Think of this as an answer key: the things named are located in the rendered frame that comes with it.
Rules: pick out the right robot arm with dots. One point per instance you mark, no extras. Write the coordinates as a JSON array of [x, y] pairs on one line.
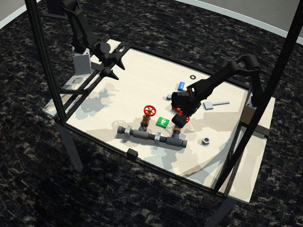
[[204, 87]]

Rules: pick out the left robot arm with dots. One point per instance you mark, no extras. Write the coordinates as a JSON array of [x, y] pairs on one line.
[[83, 37]]

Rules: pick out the red block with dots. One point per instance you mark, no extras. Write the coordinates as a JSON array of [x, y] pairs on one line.
[[177, 110]]

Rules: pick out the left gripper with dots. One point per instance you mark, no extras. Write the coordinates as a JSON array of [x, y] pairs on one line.
[[107, 71]]

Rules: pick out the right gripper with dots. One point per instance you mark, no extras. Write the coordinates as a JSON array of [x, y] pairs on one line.
[[179, 120]]

